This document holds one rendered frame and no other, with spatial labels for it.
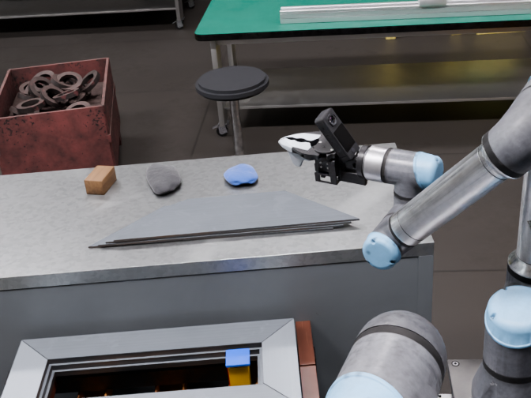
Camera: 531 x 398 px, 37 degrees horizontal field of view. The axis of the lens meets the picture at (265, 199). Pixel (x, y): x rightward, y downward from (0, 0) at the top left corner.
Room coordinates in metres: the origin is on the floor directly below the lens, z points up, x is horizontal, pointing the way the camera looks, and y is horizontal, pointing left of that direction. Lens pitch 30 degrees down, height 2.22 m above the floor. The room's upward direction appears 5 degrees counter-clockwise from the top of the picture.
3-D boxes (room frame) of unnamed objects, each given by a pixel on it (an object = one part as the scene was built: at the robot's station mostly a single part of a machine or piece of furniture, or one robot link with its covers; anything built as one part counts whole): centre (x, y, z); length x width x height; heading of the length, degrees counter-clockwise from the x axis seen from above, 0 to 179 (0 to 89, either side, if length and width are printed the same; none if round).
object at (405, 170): (1.44, -0.31, 1.43); 0.11 x 0.08 x 0.09; 57
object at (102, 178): (2.22, 0.50, 1.07); 0.10 x 0.06 x 0.05; 164
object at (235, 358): (1.55, 0.10, 0.88); 0.06 x 0.06 x 0.02; 89
